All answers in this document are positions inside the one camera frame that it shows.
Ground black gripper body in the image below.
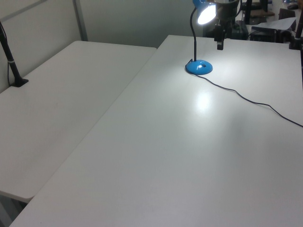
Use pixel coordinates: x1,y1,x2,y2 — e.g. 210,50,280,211
214,23,226,43

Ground blue gooseneck desk lamp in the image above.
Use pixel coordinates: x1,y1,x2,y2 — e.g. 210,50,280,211
184,0,217,76

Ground white paper sheet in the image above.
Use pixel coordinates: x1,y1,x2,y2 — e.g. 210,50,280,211
259,17,297,31

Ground white side table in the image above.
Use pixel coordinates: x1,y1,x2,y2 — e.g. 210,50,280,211
0,40,158,203

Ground black vertical post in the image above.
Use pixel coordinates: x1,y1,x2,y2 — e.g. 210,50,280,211
244,0,253,25

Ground black lamp power cable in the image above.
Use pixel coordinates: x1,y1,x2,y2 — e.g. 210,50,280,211
188,70,303,128

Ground black camera stand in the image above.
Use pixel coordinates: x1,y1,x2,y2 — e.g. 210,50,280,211
288,16,303,51
0,21,29,88

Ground grey metal partition post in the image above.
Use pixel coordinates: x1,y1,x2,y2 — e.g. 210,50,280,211
72,0,89,42

